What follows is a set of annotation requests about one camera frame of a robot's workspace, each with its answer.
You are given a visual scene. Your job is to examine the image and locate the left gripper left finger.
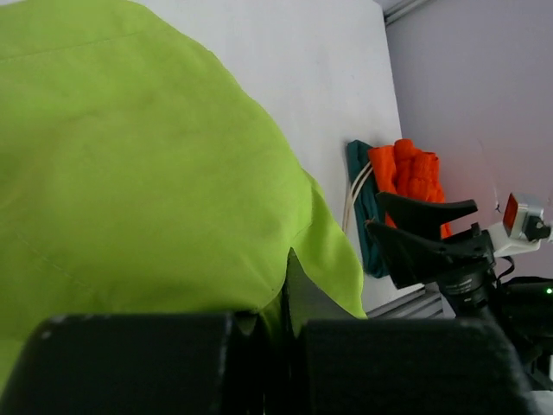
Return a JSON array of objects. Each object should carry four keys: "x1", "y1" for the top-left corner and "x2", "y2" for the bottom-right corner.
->
[{"x1": 1, "y1": 314, "x2": 264, "y2": 414}]

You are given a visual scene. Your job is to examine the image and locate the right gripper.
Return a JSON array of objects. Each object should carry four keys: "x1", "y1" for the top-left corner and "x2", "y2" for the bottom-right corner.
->
[{"x1": 366, "y1": 192, "x2": 514, "y2": 320}]

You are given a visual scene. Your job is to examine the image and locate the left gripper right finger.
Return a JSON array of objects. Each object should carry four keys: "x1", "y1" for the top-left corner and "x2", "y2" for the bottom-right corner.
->
[{"x1": 282, "y1": 252, "x2": 539, "y2": 414}]

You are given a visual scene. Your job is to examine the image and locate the orange shorts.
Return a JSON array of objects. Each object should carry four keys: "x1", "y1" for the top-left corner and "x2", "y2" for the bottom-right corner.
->
[{"x1": 366, "y1": 137, "x2": 454, "y2": 241}]

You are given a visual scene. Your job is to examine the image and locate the teal green shorts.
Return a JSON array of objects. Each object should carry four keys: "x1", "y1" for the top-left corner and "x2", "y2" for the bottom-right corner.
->
[{"x1": 345, "y1": 140, "x2": 388, "y2": 278}]

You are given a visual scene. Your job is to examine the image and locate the lime green shorts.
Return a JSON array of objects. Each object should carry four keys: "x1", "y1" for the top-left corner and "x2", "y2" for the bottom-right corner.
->
[{"x1": 1, "y1": 1, "x2": 365, "y2": 380}]

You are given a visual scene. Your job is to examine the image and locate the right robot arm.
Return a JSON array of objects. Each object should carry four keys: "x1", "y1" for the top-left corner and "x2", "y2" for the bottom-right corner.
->
[{"x1": 366, "y1": 192, "x2": 552, "y2": 391}]

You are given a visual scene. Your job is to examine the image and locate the aluminium mounting rail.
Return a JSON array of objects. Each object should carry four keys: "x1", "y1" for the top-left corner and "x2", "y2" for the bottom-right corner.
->
[{"x1": 366, "y1": 288, "x2": 444, "y2": 319}]

